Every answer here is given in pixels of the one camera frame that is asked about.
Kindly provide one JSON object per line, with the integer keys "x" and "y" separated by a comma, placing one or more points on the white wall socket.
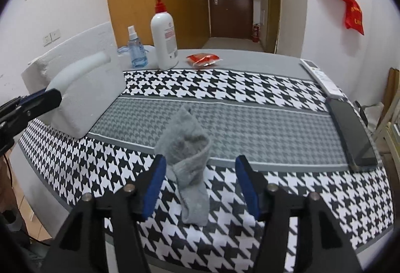
{"x": 55, "y": 34}
{"x": 47, "y": 39}

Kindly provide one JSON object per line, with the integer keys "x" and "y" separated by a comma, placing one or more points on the clear blue spray bottle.
{"x": 137, "y": 53}

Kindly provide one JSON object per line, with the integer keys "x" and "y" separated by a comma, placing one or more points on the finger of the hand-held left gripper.
{"x": 34, "y": 97}
{"x": 47, "y": 103}

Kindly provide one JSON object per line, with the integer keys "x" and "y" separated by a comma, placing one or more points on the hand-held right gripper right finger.
{"x": 247, "y": 185}

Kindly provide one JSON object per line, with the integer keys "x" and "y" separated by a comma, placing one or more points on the dark brown door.
{"x": 231, "y": 17}

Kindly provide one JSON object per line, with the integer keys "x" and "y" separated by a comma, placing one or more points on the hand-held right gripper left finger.
{"x": 154, "y": 185}

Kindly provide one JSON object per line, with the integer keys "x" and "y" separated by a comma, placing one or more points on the red snack packet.
{"x": 203, "y": 59}

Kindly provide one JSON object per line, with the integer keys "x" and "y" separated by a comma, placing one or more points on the grey sock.
{"x": 187, "y": 154}

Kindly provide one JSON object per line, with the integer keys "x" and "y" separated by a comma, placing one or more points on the red fire extinguisher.
{"x": 256, "y": 34}

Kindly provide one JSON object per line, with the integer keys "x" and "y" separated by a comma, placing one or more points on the brown rolled mat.
{"x": 394, "y": 82}

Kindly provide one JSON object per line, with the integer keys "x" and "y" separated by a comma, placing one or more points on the white pump bottle red top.
{"x": 164, "y": 42}

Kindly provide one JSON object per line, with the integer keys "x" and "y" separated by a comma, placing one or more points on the black smartphone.
{"x": 350, "y": 135}

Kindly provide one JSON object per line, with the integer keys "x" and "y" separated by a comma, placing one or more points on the white foam box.
{"x": 90, "y": 98}

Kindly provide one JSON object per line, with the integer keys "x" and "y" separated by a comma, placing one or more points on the houndstooth tablecloth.
{"x": 250, "y": 132}

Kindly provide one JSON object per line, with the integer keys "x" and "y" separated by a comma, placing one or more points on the white remote control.
{"x": 322, "y": 78}

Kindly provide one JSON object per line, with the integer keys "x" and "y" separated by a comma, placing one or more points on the light wooden side door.
{"x": 274, "y": 10}

